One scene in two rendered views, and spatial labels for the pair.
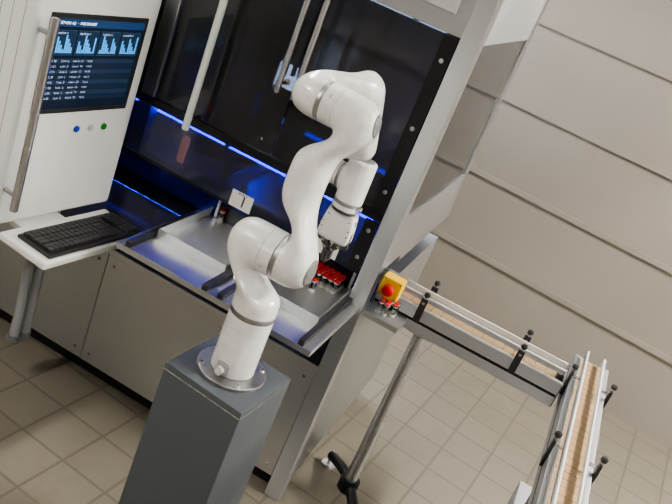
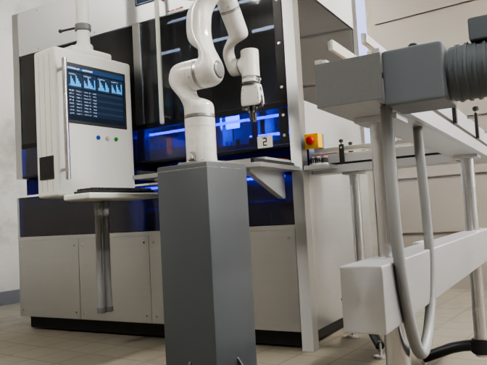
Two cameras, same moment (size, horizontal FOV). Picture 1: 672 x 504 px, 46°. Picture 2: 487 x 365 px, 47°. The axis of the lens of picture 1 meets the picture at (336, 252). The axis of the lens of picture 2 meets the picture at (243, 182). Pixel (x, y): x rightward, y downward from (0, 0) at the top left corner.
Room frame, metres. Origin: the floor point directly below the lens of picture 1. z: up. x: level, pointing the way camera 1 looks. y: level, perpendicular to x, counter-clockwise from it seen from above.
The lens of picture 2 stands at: (-0.27, -0.62, 0.65)
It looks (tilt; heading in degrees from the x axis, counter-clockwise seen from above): 4 degrees up; 16
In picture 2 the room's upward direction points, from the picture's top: 3 degrees counter-clockwise
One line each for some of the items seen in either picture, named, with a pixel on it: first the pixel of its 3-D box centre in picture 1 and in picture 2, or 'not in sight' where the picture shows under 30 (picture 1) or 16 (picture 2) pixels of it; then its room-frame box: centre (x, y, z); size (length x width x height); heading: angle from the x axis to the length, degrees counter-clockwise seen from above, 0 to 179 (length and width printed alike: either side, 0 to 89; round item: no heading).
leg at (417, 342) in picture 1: (382, 414); (359, 250); (2.51, -0.38, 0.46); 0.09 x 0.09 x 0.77; 76
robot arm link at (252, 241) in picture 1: (256, 267); (191, 90); (1.80, 0.17, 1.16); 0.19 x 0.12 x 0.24; 74
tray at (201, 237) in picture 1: (217, 238); not in sight; (2.43, 0.39, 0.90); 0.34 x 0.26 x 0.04; 166
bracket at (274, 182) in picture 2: not in sight; (265, 185); (2.25, 0.00, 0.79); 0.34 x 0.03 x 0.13; 166
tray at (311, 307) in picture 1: (303, 285); (257, 165); (2.35, 0.06, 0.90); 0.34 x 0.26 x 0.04; 166
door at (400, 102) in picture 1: (359, 101); (246, 50); (2.47, 0.11, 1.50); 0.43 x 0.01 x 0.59; 76
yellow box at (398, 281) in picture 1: (392, 285); (314, 141); (2.41, -0.21, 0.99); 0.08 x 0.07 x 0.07; 166
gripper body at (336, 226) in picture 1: (339, 223); (251, 94); (2.19, 0.02, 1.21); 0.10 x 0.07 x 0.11; 75
